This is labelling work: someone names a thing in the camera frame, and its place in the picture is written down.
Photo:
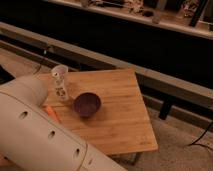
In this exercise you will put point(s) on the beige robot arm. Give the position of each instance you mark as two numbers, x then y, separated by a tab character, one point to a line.
35	142

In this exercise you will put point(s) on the dark purple bowl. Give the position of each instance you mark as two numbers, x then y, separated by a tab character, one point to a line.
87	104

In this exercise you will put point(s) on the clear plastic bottle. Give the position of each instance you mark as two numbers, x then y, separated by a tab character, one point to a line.
59	73

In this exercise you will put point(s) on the orange marker pen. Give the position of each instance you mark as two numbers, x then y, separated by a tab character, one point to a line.
51	112

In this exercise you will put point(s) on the black table leg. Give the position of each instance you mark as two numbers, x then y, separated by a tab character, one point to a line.
166	107

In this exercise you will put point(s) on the cluttered background shelf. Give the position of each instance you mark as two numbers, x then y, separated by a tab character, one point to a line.
135	10

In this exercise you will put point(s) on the long grey metal rail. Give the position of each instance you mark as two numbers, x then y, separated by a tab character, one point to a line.
175	88

